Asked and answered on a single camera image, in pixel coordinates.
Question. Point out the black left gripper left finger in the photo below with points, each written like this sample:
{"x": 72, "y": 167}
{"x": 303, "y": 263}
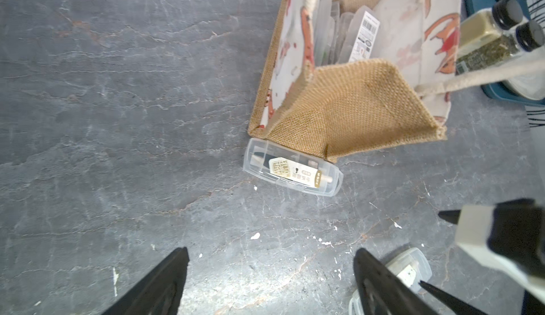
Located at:
{"x": 160, "y": 291}

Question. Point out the spice jar green herbs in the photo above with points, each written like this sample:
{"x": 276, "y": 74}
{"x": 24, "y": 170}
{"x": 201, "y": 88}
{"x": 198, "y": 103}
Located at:
{"x": 510, "y": 45}

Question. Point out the grey round plate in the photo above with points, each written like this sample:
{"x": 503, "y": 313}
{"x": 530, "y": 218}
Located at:
{"x": 529, "y": 86}

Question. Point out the spice jar pale contents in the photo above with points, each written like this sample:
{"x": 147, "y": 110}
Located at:
{"x": 487, "y": 25}

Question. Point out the clear compass case lone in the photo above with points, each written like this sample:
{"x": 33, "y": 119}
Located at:
{"x": 410, "y": 266}

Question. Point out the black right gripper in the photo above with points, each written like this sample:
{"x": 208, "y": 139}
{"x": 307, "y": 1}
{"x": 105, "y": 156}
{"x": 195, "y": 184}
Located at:
{"x": 508, "y": 237}

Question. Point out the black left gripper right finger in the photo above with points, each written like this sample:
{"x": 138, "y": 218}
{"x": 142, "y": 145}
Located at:
{"x": 381, "y": 292}

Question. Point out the clear compass case by bag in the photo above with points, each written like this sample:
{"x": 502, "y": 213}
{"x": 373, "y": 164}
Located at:
{"x": 292, "y": 169}

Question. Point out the clear compass case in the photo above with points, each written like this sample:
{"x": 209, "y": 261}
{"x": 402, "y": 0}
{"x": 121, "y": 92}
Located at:
{"x": 321, "y": 23}
{"x": 360, "y": 37}
{"x": 292, "y": 169}

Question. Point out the burlap canvas cat bag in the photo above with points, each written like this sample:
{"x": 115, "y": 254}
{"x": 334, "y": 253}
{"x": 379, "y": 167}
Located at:
{"x": 398, "y": 96}

